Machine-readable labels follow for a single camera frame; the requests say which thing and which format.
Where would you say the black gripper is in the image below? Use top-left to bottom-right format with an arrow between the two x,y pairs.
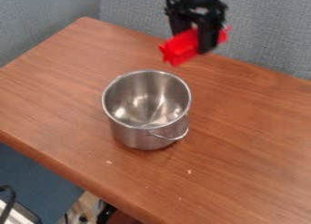
166,0 -> 227,55

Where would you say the red plastic block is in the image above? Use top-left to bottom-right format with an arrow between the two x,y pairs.
158,25 -> 232,66

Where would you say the stainless steel metal pot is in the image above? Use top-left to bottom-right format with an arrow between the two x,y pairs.
102,70 -> 192,150

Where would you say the wooden table leg base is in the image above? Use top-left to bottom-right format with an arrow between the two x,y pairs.
57,191 -> 116,224

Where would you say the grey device under table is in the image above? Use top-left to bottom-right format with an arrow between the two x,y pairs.
0,202 -> 43,224

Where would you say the black cable loop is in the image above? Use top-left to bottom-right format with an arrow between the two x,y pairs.
0,185 -> 17,224

